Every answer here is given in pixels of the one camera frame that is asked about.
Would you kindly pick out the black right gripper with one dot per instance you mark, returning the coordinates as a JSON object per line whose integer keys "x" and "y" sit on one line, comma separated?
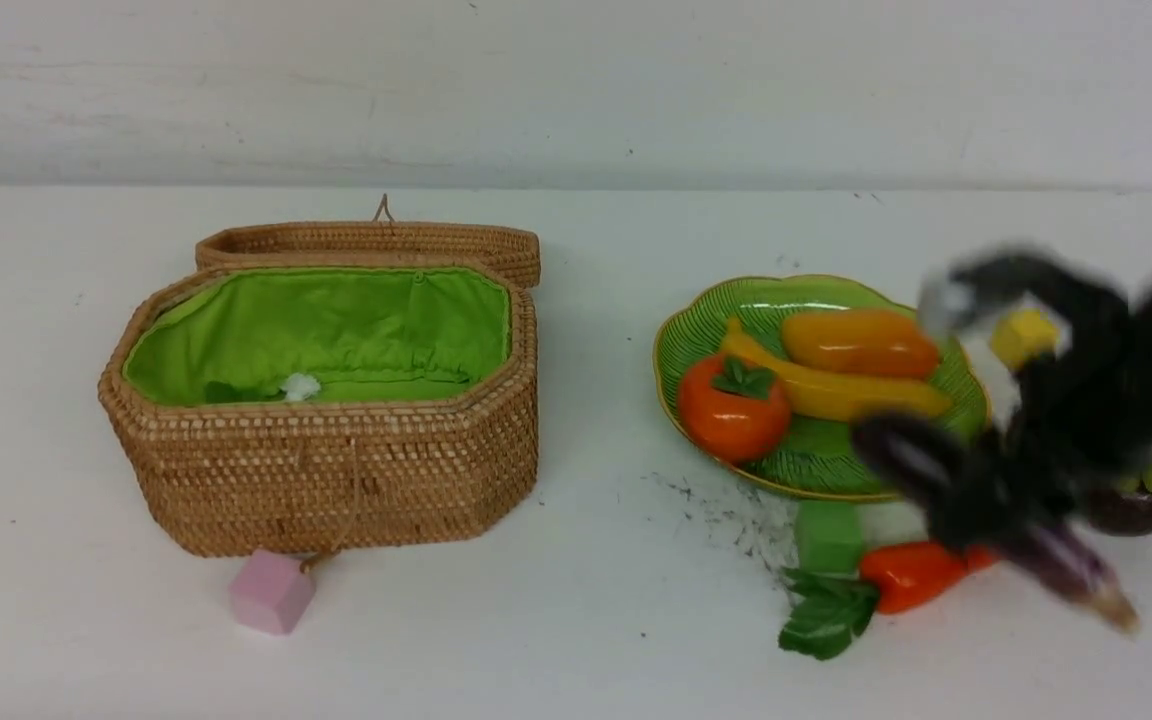
{"x": 1085, "y": 413}

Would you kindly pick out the purple toy mangosteen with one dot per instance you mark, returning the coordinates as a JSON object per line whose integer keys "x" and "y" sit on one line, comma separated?
{"x": 1123, "y": 510}

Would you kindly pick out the purple toy eggplant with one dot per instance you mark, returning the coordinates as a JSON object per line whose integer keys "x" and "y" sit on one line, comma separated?
{"x": 1041, "y": 543}

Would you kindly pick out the orange toy mango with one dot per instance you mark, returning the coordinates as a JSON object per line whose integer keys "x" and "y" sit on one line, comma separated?
{"x": 861, "y": 341}

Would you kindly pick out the yellow toy banana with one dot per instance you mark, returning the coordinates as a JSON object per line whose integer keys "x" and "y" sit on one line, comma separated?
{"x": 830, "y": 395}

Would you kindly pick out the orange toy persimmon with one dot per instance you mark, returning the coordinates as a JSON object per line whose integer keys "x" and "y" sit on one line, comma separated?
{"x": 735, "y": 410}

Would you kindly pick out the red toy chili pepper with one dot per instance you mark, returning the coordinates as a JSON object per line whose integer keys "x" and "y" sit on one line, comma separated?
{"x": 832, "y": 612}

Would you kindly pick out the white toy radish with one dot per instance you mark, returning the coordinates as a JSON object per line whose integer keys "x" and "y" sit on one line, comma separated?
{"x": 297, "y": 387}

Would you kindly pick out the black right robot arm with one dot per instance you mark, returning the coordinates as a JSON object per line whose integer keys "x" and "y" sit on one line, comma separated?
{"x": 1083, "y": 422}

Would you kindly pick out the yellow foam cube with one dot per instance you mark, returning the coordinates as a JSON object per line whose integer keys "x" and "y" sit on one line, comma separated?
{"x": 1021, "y": 335}

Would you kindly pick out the green ribbed glass plate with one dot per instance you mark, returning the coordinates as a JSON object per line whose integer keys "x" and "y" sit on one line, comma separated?
{"x": 815, "y": 459}

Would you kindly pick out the green foam cube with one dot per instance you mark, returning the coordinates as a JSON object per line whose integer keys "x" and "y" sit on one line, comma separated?
{"x": 828, "y": 537}

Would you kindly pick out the woven rattan basket lid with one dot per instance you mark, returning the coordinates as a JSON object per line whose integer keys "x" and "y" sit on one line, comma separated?
{"x": 510, "y": 252}

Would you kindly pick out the pink foam cube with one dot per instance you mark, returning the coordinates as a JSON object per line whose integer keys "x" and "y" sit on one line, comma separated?
{"x": 271, "y": 593}

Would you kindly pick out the woven rattan basket green lining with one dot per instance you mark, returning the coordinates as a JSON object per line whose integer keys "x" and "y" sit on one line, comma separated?
{"x": 427, "y": 428}

